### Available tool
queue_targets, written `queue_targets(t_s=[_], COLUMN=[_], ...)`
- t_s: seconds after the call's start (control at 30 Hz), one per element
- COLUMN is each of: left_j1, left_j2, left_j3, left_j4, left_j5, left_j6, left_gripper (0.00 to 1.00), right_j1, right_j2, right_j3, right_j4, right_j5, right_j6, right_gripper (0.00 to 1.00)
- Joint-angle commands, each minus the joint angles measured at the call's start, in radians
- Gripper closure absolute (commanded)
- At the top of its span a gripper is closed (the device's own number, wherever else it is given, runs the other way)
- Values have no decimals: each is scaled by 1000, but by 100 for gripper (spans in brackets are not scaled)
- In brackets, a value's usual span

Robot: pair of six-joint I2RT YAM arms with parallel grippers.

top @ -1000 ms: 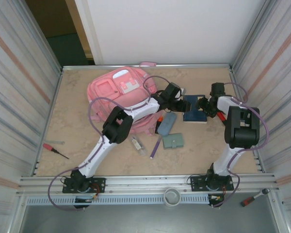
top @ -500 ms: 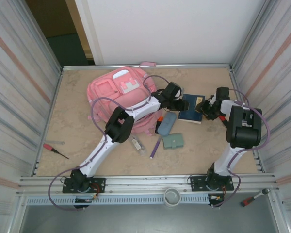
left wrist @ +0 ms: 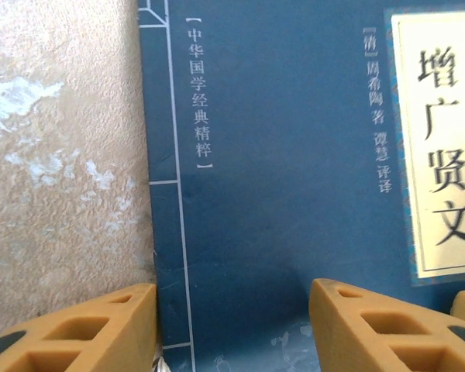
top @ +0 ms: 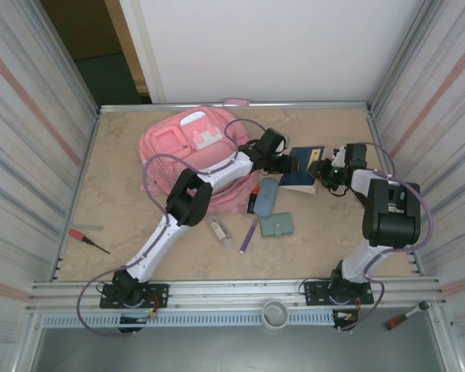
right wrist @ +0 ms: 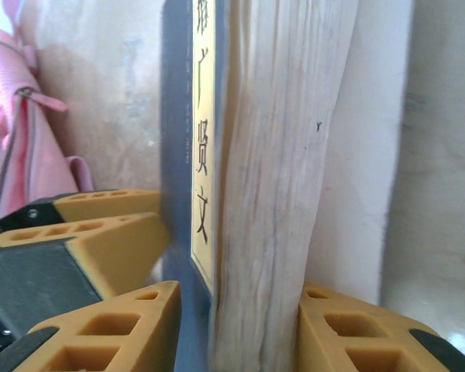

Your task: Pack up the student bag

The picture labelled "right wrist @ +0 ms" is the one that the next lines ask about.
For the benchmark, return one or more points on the pink backpack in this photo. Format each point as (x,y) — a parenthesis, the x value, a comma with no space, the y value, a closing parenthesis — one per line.
(19,128)

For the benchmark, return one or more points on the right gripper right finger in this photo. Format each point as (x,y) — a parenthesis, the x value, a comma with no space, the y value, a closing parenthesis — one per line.
(314,341)

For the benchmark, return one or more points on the dark blue book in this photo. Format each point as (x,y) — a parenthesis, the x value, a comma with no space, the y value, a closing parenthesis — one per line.
(271,155)

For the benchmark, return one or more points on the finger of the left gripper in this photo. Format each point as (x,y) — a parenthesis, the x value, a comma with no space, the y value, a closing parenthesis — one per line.
(116,255)
(100,205)

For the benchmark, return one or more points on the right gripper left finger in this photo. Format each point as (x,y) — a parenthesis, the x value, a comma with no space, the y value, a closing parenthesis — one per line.
(159,310)

